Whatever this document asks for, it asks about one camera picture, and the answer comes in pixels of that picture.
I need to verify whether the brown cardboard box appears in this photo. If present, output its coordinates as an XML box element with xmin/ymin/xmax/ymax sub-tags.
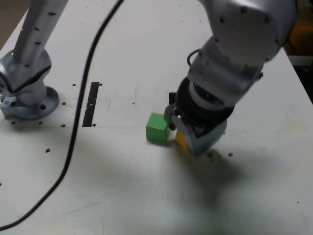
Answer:
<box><xmin>287</xmin><ymin>14</ymin><xmax>313</xmax><ymax>56</ymax></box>

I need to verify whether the black tape strip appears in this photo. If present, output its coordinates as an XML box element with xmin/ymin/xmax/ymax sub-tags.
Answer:
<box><xmin>82</xmin><ymin>82</ymin><xmax>100</xmax><ymax>127</ymax></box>

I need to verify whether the green cube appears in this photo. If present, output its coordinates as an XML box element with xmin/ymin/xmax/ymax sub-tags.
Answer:
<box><xmin>145</xmin><ymin>112</ymin><xmax>170</xmax><ymax>144</ymax></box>

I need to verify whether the yellow cube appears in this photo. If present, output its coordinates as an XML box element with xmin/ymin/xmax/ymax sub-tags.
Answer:
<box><xmin>175</xmin><ymin>129</ymin><xmax>190</xmax><ymax>155</ymax></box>

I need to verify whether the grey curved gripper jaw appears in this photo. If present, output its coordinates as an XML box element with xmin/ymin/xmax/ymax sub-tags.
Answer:
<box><xmin>163</xmin><ymin>104</ymin><xmax>177</xmax><ymax>131</ymax></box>
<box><xmin>171</xmin><ymin>115</ymin><xmax>228</xmax><ymax>157</ymax></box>

